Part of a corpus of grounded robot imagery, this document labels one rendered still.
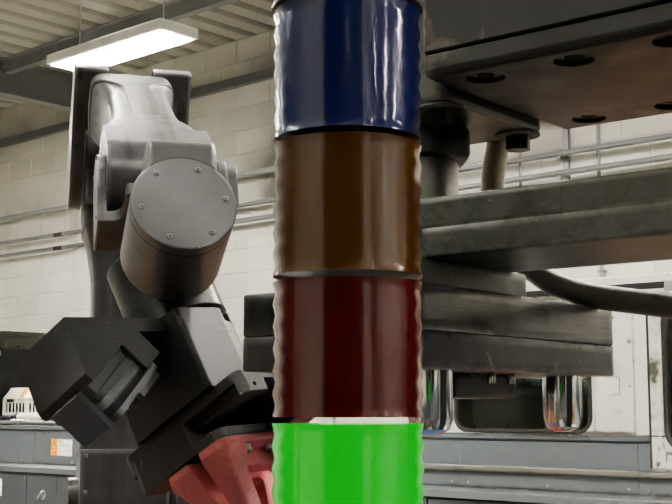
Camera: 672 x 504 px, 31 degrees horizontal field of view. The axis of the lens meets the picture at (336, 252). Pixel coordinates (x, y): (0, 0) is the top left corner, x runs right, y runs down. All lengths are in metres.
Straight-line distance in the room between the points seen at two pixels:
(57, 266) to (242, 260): 2.61
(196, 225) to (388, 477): 0.37
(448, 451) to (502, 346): 5.60
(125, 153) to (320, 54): 0.45
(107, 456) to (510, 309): 0.45
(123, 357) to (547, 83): 0.26
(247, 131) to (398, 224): 9.97
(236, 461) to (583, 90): 0.27
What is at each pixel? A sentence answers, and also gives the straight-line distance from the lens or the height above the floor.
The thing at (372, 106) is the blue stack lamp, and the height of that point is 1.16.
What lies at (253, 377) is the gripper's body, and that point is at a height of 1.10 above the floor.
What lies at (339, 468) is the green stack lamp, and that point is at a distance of 0.29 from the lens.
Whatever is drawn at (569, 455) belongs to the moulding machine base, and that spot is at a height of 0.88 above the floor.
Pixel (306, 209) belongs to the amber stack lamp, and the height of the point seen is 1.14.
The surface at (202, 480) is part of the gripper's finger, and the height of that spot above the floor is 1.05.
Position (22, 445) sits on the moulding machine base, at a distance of 8.90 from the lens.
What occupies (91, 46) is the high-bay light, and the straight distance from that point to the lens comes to 8.38.
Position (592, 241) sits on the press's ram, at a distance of 0.51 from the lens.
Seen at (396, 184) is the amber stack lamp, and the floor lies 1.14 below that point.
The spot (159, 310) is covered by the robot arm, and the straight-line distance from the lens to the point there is 0.70.
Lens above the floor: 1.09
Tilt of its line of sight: 7 degrees up
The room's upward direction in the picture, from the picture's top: straight up
